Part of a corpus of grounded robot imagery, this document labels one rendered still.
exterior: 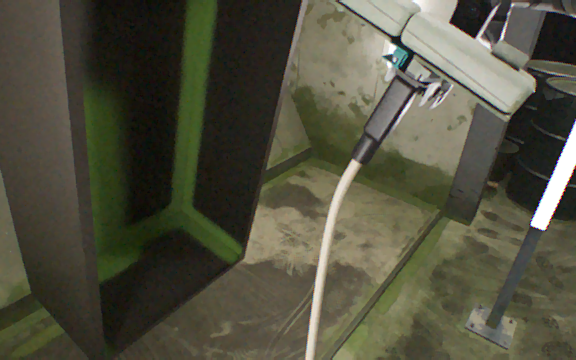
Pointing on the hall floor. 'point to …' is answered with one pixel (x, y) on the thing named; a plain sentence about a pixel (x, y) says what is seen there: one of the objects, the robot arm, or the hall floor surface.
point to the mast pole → (514, 276)
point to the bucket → (503, 160)
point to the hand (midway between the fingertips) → (415, 62)
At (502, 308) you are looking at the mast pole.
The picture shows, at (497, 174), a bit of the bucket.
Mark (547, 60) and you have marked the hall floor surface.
